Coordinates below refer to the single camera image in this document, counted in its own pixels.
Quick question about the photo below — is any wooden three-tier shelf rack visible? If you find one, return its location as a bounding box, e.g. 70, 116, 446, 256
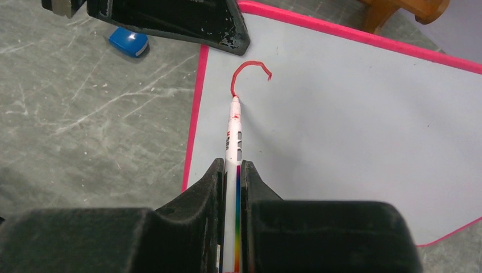
358, 0, 451, 35

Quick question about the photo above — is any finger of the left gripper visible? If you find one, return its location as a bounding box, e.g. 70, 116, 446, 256
87, 0, 251, 56

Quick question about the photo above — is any blue eraser on table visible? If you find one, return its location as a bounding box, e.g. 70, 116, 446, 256
107, 27, 149, 58

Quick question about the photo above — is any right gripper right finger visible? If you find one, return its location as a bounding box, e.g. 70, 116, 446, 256
240, 161, 423, 272

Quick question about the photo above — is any white red whiteboard marker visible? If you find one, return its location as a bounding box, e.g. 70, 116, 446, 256
219, 96, 242, 272

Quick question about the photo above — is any pink-framed whiteboard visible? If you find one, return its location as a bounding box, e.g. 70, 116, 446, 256
182, 1, 481, 246

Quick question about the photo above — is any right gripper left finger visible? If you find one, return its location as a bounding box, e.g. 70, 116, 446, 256
1, 159, 223, 272

